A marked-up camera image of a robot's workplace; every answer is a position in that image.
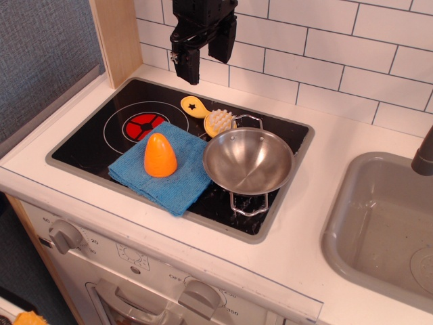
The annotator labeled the black toy stove top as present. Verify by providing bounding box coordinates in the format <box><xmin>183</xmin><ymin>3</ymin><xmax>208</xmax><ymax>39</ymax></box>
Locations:
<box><xmin>47</xmin><ymin>79</ymin><xmax>313</xmax><ymax>243</ymax></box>

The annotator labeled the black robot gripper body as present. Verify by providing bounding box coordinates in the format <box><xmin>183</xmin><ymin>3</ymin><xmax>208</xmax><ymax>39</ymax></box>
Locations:
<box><xmin>173</xmin><ymin>0</ymin><xmax>238</xmax><ymax>27</ymax></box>

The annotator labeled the grey oven door handle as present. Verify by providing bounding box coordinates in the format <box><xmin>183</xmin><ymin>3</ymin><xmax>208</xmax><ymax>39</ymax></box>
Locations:
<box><xmin>94</xmin><ymin>279</ymin><xmax>187</xmax><ymax>324</ymax></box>

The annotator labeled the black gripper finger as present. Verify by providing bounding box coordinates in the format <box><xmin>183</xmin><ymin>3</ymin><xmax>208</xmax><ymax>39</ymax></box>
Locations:
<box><xmin>170</xmin><ymin>26</ymin><xmax>200</xmax><ymax>85</ymax></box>
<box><xmin>208</xmin><ymin>16</ymin><xmax>237</xmax><ymax>64</ymax></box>

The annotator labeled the grey faucet spout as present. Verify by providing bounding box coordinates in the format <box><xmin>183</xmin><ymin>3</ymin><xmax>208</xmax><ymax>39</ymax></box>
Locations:
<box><xmin>411</xmin><ymin>127</ymin><xmax>433</xmax><ymax>176</ymax></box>

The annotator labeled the yellow dish brush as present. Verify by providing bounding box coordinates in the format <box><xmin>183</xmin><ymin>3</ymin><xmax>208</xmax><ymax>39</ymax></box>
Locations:
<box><xmin>181</xmin><ymin>95</ymin><xmax>236</xmax><ymax>138</ymax></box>

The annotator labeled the blue folded microfiber cloth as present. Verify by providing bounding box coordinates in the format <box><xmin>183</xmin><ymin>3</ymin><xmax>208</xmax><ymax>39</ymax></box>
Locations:
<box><xmin>109</xmin><ymin>122</ymin><xmax>211</xmax><ymax>217</ymax></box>

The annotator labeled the orange object at corner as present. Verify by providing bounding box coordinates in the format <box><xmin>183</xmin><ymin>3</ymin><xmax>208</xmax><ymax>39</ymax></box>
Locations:
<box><xmin>13</xmin><ymin>311</ymin><xmax>48</xmax><ymax>325</ymax></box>

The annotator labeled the grey left timer knob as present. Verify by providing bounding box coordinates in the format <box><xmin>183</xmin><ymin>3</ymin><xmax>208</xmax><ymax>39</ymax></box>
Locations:
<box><xmin>49</xmin><ymin>220</ymin><xmax>83</xmax><ymax>255</ymax></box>

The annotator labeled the grey oven temperature knob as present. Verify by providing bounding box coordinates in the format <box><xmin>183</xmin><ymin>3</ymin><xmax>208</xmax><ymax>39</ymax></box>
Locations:
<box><xmin>178</xmin><ymin>280</ymin><xmax>222</xmax><ymax>320</ymax></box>

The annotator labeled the small stainless steel pan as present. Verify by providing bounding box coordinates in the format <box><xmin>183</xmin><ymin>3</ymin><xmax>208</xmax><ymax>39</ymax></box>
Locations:
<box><xmin>202</xmin><ymin>114</ymin><xmax>296</xmax><ymax>217</ymax></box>

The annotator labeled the orange plastic toy carrot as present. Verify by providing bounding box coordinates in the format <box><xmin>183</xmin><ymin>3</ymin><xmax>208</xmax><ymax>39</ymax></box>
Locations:
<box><xmin>144</xmin><ymin>133</ymin><xmax>178</xmax><ymax>178</ymax></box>

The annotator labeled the light wooden side post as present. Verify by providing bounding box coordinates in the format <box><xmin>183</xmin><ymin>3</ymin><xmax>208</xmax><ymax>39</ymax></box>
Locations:
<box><xmin>89</xmin><ymin>0</ymin><xmax>143</xmax><ymax>89</ymax></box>

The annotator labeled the grey plastic sink basin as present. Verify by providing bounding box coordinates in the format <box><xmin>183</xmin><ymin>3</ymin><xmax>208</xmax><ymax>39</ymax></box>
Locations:
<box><xmin>322</xmin><ymin>152</ymin><xmax>432</xmax><ymax>313</ymax></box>

